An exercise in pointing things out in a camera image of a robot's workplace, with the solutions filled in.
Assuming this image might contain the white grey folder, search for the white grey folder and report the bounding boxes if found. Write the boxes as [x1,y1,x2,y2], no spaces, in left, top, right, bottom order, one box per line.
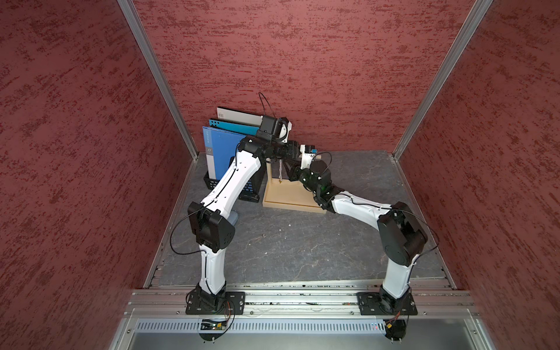
[217,107,262,127]

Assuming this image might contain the left aluminium corner post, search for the left aluminium corner post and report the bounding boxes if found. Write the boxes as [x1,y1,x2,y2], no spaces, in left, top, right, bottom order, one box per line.
[118,0,199,160]

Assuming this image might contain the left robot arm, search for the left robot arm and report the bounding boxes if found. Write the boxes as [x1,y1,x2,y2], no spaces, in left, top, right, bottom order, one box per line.
[188,115,298,313]

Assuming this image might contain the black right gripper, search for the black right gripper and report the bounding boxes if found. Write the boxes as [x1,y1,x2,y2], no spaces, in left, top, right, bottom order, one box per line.
[283,159,321,194]

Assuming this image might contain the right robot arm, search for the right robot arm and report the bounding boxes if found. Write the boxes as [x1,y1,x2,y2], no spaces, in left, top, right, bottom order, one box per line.
[284,160,428,314]

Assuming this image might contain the blue folder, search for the blue folder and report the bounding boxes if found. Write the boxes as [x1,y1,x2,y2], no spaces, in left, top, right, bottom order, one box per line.
[203,127,245,180]

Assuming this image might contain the wooden jewelry display stand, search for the wooden jewelry display stand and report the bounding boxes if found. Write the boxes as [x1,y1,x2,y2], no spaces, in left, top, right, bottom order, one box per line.
[262,163,323,214]

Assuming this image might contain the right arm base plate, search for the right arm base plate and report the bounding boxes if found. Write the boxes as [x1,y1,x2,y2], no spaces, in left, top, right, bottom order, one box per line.
[357,291,419,316]

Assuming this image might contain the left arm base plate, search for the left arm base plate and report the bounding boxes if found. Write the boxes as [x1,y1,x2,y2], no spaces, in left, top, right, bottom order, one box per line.
[185,290,246,316]

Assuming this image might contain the teal folder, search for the teal folder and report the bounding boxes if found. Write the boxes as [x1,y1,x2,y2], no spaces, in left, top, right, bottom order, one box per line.
[209,119,259,136]

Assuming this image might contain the black mesh file organizer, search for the black mesh file organizer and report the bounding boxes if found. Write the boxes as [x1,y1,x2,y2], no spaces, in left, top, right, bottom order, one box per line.
[204,167,265,203]

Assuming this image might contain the right aluminium corner post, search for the right aluminium corner post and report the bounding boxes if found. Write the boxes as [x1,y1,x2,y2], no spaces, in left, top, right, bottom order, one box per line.
[392,0,493,162]

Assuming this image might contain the aluminium corner post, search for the aluminium corner post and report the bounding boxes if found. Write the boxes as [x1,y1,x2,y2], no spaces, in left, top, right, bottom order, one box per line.
[392,0,493,162]
[118,0,199,160]

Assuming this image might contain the aluminium front rail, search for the aluminium front rail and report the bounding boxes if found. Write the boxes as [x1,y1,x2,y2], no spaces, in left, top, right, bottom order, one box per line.
[110,278,494,349]

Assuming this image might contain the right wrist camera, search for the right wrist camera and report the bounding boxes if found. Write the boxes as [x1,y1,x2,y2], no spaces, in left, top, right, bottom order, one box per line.
[300,144,317,169]

